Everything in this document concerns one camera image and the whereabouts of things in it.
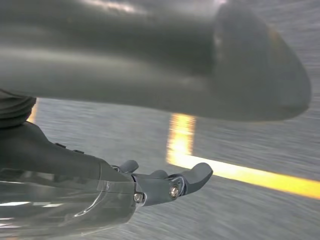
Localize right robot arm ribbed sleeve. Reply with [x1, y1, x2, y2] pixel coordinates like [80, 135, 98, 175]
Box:
[0, 88, 37, 129]

